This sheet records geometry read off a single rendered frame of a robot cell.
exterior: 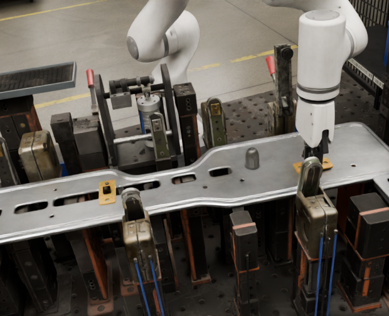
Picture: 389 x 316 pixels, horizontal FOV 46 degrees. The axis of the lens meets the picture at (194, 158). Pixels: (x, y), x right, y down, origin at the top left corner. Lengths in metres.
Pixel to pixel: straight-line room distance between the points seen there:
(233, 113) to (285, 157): 0.82
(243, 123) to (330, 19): 1.00
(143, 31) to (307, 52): 0.60
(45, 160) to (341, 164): 0.69
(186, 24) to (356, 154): 0.64
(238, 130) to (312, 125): 0.86
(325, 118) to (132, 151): 0.54
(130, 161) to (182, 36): 0.44
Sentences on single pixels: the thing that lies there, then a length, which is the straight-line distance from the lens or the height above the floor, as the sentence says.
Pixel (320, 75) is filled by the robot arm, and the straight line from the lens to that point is 0.91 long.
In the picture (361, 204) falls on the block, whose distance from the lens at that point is 1.02.
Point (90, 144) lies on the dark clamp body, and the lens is 1.17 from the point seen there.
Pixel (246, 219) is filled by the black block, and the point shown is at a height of 0.99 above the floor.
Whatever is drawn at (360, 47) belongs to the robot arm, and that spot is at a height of 1.27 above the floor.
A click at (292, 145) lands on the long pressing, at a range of 1.14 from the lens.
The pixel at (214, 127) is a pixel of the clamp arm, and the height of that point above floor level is 1.03.
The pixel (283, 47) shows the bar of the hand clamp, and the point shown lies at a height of 1.21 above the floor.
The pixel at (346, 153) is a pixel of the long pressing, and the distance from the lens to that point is 1.12.
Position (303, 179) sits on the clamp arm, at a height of 1.08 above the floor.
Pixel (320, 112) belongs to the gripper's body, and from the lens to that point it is 0.94.
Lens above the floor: 1.63
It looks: 35 degrees down
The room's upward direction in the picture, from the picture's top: 7 degrees counter-clockwise
